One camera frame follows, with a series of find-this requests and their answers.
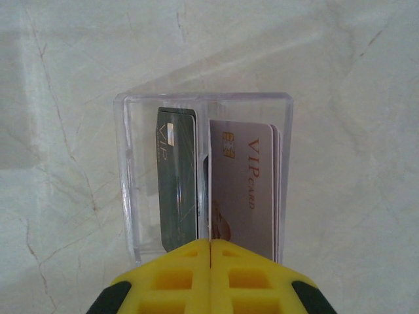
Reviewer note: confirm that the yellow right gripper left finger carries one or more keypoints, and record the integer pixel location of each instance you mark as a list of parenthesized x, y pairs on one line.
[(173, 281)]

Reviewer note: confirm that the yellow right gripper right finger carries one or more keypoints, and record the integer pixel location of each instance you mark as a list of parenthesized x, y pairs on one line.
[(248, 281)]

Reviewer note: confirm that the white VIP card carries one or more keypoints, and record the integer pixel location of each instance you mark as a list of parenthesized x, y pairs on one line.
[(242, 183)]

